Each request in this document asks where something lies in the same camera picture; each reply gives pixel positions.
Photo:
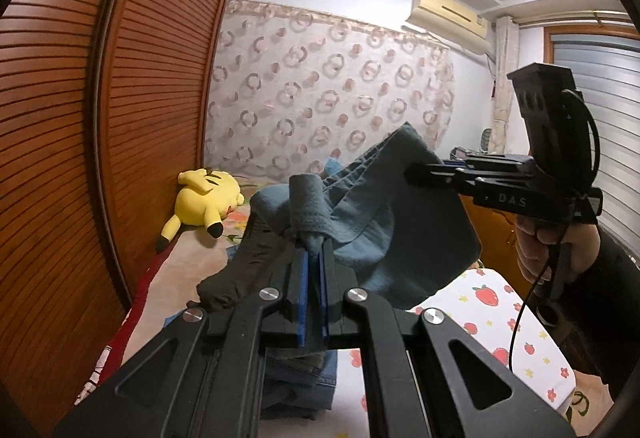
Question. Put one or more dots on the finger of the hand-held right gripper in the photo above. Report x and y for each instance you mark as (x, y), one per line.
(470, 162)
(435, 175)

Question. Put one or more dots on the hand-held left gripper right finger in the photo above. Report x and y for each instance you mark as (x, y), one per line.
(324, 298)

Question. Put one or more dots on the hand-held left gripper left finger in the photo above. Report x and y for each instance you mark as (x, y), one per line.
(301, 298)

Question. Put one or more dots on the black pants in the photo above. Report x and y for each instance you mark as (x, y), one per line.
(235, 278)

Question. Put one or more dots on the teal pants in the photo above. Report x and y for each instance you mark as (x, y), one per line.
(400, 243)

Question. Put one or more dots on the person's right forearm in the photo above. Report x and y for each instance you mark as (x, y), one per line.
(615, 308)

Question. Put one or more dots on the person's right hand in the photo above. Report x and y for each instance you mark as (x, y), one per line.
(582, 248)

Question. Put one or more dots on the bundled patterned curtain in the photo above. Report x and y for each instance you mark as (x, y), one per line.
(505, 83)

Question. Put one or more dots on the grey window blind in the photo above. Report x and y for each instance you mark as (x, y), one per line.
(610, 93)

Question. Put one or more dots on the wooden cabinet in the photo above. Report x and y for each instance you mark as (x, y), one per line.
(495, 243)

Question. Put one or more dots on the blue folded jeans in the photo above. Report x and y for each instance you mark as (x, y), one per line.
(300, 383)

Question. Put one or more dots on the curtain rod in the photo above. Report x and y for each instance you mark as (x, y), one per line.
(570, 17)

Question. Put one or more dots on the yellow plush toy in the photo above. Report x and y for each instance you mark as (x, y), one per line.
(205, 203)

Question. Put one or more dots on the beige air conditioner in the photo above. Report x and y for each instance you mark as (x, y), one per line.
(445, 18)

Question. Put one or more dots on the white fruit-print sheet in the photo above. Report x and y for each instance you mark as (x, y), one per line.
(490, 328)

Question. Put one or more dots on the narrow wooden slatted wardrobe door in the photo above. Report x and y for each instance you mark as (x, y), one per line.
(160, 68)

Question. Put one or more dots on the wide wooden slatted wardrobe door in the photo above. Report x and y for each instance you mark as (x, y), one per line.
(45, 168)

